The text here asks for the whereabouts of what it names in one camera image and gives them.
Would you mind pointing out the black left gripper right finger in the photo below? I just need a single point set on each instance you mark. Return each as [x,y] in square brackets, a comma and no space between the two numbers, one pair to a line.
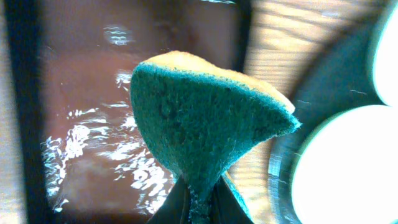
[225,207]

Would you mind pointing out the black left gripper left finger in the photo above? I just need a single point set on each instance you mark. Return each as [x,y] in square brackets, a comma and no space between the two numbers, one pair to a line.
[176,207]

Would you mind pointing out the green yellow sponge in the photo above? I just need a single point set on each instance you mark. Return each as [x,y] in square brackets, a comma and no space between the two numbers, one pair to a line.
[198,119]

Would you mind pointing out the rectangular brown water tray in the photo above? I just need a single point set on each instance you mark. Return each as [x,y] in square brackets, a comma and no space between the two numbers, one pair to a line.
[72,62]

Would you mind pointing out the round black tray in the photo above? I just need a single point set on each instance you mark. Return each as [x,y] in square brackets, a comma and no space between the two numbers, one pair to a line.
[340,80]

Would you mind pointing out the right light green plate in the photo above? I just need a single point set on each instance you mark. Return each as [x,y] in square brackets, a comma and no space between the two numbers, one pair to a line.
[346,170]

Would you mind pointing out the light green plate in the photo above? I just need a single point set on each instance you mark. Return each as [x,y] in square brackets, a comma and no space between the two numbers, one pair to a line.
[384,66]
[346,170]

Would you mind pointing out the upper light green plate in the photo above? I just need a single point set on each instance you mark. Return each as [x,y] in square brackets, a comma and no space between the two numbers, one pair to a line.
[384,66]

